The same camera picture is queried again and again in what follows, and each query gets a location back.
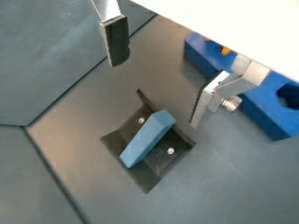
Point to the black curved fixture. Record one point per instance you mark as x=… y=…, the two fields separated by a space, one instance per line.
x=166 y=154

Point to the blue shape sorting board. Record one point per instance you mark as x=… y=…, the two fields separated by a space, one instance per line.
x=270 y=104

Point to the yellow notched block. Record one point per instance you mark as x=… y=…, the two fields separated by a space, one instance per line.
x=225 y=50

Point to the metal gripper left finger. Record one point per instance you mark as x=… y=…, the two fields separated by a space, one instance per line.
x=114 y=30

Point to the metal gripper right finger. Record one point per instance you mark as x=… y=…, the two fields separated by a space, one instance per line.
x=221 y=91

